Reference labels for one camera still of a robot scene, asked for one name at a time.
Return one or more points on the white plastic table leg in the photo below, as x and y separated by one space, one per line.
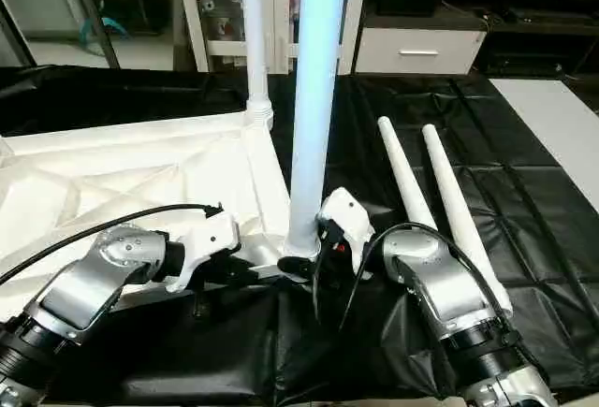
313 98
402 168
458 210
256 28

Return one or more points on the white plastic table top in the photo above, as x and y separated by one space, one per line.
117 168

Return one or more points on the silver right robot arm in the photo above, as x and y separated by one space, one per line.
435 276

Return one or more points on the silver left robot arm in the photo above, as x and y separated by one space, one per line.
70 295

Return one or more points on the black work mat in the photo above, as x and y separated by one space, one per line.
515 215

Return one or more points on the white drawer cabinet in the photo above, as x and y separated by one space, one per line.
374 51

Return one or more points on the white glass door cabinet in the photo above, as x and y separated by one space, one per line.
358 14

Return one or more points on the grey pole stand blue brackets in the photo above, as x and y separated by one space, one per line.
108 47

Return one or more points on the white flat board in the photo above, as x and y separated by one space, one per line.
547 117

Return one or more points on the black storage unit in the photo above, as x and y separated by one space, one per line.
140 9

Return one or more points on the black low desk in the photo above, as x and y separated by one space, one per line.
538 37

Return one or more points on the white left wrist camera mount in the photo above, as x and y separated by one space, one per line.
210 238

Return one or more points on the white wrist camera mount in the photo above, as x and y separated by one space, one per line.
348 215
210 238

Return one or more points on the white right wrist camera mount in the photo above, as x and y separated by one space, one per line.
348 215

